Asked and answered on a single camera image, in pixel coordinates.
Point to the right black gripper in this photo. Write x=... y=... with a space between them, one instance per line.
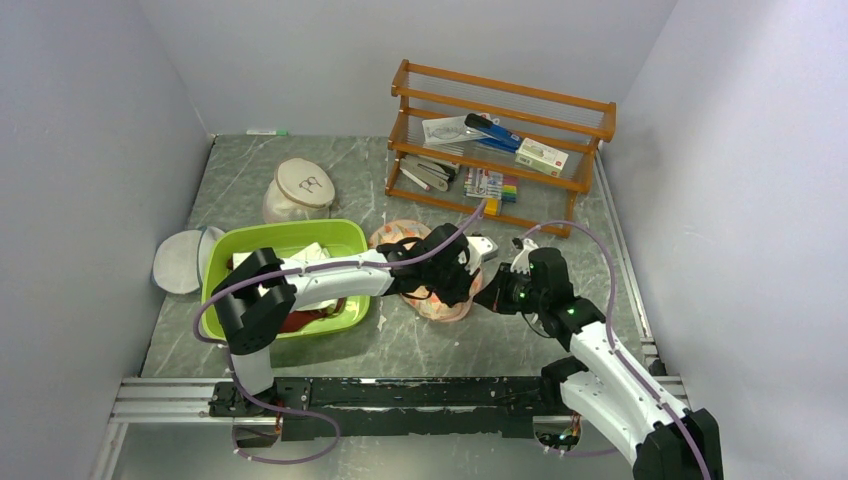
x=494 y=295

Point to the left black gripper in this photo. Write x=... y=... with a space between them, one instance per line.
x=461 y=292

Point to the floral mesh laundry bag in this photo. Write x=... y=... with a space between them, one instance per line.
x=431 y=308

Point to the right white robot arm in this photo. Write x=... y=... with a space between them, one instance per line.
x=657 y=433

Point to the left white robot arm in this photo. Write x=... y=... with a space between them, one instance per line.
x=254 y=301

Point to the grey black stapler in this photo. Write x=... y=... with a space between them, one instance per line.
x=433 y=174

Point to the coloured marker pack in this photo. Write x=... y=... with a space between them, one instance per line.
x=495 y=187

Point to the white garment in basin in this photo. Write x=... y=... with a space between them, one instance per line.
x=312 y=252

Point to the orange wooden shelf rack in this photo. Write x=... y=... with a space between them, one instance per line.
x=575 y=125

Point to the white staples box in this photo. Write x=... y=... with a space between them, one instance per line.
x=541 y=158

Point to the white plastic packet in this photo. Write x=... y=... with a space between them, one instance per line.
x=449 y=130

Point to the blue stapler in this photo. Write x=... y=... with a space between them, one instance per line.
x=495 y=136

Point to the dark red garment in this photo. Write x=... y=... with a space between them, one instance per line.
x=297 y=320

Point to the white green marker pen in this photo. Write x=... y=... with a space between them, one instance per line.
x=267 y=132

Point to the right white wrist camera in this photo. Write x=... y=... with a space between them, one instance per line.
x=520 y=263

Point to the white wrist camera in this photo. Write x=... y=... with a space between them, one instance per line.
x=520 y=263
x=480 y=250

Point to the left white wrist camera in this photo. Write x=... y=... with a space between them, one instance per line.
x=480 y=250

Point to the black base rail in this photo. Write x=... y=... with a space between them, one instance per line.
x=307 y=408

